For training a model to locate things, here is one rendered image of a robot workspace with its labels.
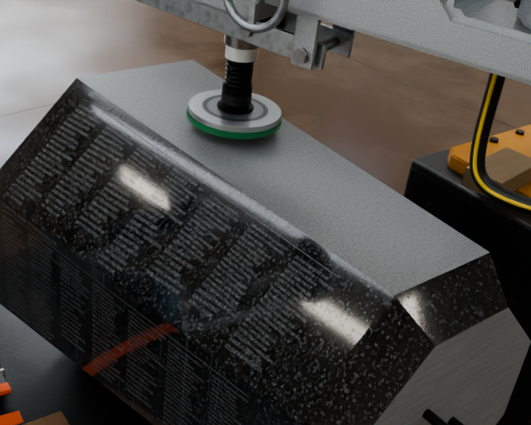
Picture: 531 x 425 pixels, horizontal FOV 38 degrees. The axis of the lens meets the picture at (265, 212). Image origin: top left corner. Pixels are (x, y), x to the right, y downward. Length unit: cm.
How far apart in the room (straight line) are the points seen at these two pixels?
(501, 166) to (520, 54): 67
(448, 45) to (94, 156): 87
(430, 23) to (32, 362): 156
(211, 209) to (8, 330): 112
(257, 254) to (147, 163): 39
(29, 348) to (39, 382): 15
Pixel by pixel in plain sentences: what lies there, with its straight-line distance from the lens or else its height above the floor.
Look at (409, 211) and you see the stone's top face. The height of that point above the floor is 87.
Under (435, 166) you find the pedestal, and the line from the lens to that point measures 213.
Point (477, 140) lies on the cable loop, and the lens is 152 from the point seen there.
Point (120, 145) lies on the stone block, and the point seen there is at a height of 82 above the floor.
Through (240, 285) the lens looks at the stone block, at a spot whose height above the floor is 76.
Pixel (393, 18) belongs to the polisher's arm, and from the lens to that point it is 144.
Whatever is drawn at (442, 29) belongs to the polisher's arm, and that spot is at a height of 126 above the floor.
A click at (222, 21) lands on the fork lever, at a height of 114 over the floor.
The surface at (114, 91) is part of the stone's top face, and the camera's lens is 198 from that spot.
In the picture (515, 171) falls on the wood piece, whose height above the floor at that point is 83.
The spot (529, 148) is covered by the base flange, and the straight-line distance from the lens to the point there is 227.
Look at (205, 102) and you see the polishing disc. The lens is 181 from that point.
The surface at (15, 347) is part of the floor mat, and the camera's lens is 249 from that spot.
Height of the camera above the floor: 164
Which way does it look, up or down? 31 degrees down
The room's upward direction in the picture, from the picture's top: 8 degrees clockwise
